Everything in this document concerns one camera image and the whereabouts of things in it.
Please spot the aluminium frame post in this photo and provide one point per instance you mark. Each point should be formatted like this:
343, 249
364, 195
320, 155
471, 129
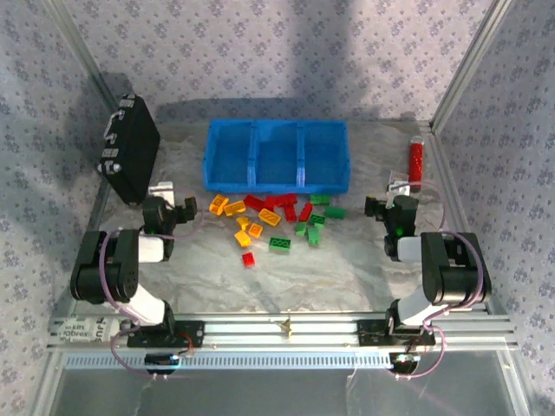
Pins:
470, 60
82, 52

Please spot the small red lego brick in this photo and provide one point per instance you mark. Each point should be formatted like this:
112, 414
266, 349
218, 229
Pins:
249, 259

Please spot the red glitter tube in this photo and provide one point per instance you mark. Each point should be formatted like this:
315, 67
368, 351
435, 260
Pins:
416, 162

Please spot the long green lego brick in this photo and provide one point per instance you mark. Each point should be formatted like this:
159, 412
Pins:
280, 243

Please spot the aluminium frame rail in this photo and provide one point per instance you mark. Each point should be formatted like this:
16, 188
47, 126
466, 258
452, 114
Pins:
282, 338

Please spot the curved green lego brick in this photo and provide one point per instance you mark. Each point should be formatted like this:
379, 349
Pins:
301, 229

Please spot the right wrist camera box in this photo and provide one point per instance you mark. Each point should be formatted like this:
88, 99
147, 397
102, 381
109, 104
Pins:
399, 184

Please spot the white printed label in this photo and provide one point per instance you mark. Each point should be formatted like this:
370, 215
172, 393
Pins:
82, 330

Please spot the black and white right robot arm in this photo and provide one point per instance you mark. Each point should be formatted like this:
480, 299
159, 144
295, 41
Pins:
455, 268

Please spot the small tan tape piece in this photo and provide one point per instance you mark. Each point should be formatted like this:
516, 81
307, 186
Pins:
285, 326

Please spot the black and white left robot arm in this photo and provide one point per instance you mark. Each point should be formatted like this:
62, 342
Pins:
104, 268

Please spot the black hard case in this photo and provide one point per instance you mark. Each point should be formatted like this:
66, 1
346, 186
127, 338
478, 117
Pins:
130, 151

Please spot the blue plastic bin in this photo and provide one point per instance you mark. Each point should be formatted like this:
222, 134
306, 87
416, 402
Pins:
324, 160
227, 160
276, 160

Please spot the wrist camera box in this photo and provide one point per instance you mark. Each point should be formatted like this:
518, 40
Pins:
164, 190
399, 184

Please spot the small yellow lego brick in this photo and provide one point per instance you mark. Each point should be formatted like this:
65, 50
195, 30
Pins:
255, 229
243, 222

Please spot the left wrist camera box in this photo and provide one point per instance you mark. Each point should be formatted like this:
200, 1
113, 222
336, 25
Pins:
164, 190

